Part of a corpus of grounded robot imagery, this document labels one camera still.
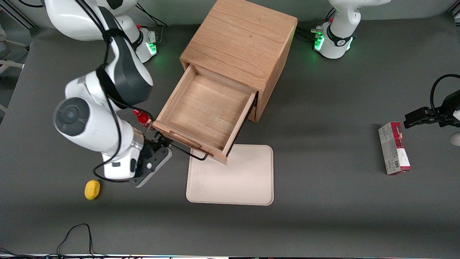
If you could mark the wooden drawer cabinet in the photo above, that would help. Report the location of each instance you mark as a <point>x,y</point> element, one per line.
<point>244,36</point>

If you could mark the red cola bottle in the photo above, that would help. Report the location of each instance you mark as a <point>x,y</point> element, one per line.
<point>141,116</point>

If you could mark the yellow lemon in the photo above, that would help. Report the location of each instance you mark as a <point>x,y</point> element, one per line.
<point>92,189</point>

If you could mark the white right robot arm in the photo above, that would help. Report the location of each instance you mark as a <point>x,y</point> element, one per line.
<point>90,129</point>

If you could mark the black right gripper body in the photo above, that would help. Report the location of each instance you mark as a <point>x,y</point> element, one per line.
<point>150,146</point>

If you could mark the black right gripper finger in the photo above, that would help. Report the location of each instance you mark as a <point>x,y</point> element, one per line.
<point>162,146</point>
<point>163,139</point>

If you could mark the wooden drawer with shallow front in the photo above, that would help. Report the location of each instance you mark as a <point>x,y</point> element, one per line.
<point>208,108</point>

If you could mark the beige plastic tray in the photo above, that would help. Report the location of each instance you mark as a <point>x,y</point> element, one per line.
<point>237,180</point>

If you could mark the grey base connector block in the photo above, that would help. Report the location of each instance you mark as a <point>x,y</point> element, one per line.
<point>317,31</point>
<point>152,37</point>

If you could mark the wooden drawer with deep front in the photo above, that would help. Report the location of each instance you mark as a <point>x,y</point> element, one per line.
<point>252,113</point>

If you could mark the white metal stand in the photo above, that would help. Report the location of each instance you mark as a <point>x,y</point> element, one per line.
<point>10,64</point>

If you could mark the grey and red carton box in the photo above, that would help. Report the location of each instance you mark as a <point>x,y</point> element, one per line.
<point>393,151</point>

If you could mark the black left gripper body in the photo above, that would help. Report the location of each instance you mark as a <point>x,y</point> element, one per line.
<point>449,109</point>

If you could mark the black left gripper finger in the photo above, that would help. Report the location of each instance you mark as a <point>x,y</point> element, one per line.
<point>418,120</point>
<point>427,111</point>

